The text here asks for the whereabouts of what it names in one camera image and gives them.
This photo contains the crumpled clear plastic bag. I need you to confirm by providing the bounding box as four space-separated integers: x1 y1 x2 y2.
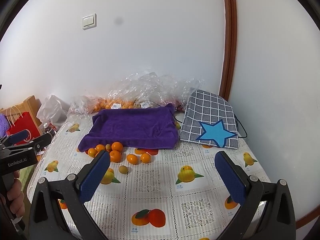
110 72 204 110

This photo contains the yellow-green loquat fruit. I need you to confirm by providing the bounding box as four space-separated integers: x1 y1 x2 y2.
119 165 129 174

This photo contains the grey checked star cushion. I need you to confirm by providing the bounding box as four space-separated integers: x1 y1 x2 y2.
180 89 239 149

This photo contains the white plastic bag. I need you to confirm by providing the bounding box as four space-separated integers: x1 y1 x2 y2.
36 94 69 128

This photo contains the brown wooden door frame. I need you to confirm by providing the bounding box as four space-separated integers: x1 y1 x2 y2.
219 0 238 100

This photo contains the purple towel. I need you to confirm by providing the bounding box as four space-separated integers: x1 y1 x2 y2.
78 104 178 152

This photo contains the red paper bag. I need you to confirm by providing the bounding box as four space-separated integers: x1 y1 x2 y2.
7 112 40 145

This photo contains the person's left hand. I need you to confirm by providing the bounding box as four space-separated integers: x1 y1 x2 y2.
7 170 25 218

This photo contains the large orange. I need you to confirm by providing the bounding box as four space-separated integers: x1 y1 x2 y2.
110 150 122 163

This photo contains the clear bag of oranges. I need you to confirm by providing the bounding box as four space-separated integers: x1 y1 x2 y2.
68 89 151 115

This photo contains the white wall switch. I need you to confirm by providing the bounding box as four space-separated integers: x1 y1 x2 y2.
82 14 97 30

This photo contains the small orange pair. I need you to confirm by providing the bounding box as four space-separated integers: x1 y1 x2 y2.
126 154 139 165

